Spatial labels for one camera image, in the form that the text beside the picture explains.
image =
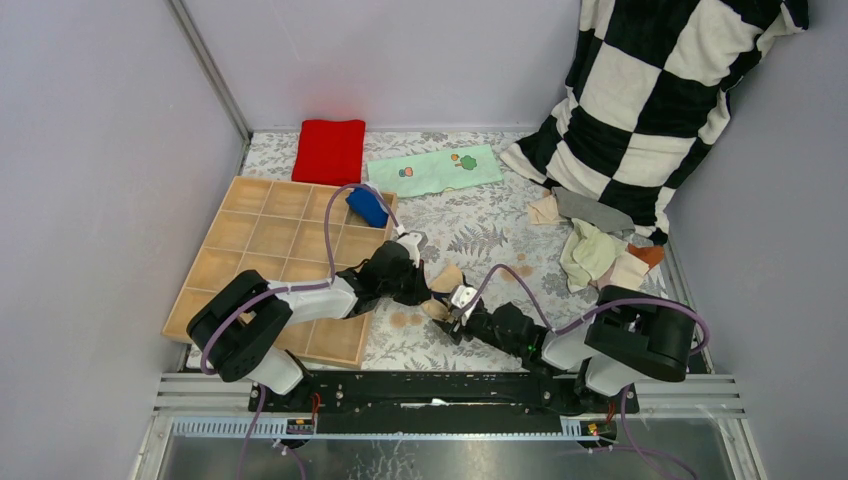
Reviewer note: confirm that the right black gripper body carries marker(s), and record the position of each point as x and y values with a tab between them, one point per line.
480	325

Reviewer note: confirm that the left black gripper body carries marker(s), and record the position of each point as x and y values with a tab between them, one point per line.
406	289

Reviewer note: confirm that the beige cloth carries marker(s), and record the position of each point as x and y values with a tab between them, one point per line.
441	287

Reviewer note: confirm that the blue underwear with white lettering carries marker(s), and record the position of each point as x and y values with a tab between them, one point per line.
370	205

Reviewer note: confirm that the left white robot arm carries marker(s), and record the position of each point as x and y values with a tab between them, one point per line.
237	329

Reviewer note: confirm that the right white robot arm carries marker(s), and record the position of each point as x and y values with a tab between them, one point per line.
626	337

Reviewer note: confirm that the wooden compartment tray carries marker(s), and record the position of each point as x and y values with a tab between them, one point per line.
286	231

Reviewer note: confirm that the pale yellow cloth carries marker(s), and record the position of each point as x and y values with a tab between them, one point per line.
587	254

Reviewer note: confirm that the floral patterned table mat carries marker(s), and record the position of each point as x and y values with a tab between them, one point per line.
474	229

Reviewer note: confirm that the light green patterned cloth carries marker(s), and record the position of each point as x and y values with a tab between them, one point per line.
435	172

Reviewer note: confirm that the cream cloth under grey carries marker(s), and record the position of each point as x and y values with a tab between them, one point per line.
544	212

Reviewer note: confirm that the pale pink cloth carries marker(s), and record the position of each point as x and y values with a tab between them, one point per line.
627	271

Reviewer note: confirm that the red folded cloth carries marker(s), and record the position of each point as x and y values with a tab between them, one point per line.
330	152

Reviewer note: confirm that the grey crumpled cloth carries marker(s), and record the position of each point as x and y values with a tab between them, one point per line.
607	219

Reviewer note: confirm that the orange cloth piece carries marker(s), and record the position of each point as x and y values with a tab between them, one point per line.
650	255

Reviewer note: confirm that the black white checkered blanket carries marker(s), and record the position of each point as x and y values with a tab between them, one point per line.
647	98

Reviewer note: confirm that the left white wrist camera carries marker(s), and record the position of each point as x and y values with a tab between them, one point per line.
413	242

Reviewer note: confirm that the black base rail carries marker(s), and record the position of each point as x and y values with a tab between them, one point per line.
429	402

